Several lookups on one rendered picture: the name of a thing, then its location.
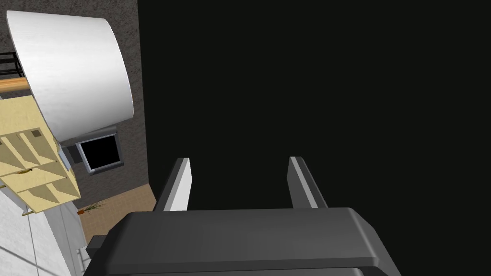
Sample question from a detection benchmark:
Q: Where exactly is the tan wooden shelf unit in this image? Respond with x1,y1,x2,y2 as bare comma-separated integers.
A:
0,94,82,214

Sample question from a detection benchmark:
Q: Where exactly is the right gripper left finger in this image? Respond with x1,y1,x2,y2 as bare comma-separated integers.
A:
153,157,192,212

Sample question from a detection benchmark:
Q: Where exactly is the black door leaf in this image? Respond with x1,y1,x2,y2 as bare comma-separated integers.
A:
137,0,491,276

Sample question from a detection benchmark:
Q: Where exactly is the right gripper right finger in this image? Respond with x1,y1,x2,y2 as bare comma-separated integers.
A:
287,156,329,209

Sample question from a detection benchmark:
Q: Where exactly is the dark window with grey frame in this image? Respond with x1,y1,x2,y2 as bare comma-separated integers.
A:
76,132,125,174

